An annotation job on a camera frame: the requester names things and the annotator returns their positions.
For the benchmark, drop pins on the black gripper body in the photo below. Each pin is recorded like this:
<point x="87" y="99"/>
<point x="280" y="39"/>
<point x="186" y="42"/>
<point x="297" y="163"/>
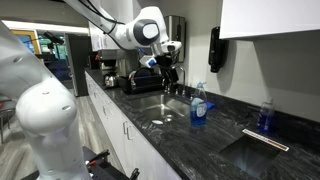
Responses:
<point x="166" y="61"/>

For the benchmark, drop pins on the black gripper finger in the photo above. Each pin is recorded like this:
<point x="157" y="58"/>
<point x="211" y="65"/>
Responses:
<point x="165" y="76"/>
<point x="174" y="75"/>

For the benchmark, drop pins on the blue dish soap bottle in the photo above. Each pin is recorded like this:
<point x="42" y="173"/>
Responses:
<point x="198" y="111"/>

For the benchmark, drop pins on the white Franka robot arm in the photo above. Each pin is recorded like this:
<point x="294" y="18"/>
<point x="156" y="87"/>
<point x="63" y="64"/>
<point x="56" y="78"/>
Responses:
<point x="43" y="110"/>

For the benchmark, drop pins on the stainless steel sink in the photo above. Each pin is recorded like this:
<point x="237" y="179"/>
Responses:
<point x="150" y="106"/>

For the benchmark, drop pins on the sink drain strainer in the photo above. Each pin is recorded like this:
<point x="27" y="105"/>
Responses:
<point x="168" y="118"/>

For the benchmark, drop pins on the clear bottle with blue liquid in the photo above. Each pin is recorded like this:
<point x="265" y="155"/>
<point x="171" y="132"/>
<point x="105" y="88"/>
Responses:
<point x="266" y="116"/>

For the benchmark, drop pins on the dark plates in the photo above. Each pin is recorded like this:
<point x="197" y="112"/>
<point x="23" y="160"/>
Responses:
<point x="143" y="72"/>

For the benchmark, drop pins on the black dish rack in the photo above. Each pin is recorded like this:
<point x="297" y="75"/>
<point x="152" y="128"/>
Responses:
<point x="143" y="83"/>

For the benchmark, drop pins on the white round lid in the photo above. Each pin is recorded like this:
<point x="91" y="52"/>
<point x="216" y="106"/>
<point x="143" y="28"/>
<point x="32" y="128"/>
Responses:
<point x="157" y="122"/>

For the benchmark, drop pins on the black coffee machine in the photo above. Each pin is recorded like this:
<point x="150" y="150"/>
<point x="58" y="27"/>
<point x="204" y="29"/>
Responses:
<point x="116" y="61"/>

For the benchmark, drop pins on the steel coffee pot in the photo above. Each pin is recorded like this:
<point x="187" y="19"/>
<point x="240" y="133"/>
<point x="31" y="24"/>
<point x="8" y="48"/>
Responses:
<point x="111" y="80"/>

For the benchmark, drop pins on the white paper notice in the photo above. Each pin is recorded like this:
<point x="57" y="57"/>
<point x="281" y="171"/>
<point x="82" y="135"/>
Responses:
<point x="98" y="41"/>

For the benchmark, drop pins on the white cabinet door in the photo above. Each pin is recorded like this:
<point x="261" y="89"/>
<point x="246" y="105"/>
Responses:
<point x="113" y="133"/>
<point x="150" y="156"/>

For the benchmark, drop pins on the black refrigerator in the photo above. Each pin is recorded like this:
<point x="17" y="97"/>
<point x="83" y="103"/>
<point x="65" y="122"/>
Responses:
<point x="78" y="63"/>

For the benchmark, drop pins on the black orange clamp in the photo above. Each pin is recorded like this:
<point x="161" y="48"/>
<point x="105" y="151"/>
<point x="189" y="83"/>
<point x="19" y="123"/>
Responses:
<point x="96" y="158"/>
<point x="135" y="173"/>

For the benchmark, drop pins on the black robot cart top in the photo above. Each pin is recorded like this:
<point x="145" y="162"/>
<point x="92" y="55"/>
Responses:
<point x="100" y="171"/>

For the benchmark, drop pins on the orange framed picture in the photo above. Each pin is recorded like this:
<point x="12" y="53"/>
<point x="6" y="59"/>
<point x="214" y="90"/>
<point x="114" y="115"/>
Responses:
<point x="28" y="40"/>

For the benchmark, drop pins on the dark chair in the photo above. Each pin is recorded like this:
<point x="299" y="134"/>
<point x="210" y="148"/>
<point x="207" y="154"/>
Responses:
<point x="6" y="116"/>

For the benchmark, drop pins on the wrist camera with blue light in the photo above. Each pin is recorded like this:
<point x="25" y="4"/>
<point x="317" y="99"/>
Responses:
<point x="149" y="61"/>

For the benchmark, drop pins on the black wall soap dispenser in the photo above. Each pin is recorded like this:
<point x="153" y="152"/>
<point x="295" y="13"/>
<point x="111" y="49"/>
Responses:
<point x="216" y="50"/>

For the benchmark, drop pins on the white wall cabinet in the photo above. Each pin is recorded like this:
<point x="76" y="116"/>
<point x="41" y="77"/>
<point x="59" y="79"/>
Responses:
<point x="270" y="16"/>

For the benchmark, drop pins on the black camera on stand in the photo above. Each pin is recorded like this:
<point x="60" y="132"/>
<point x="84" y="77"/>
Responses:
<point x="53" y="37"/>

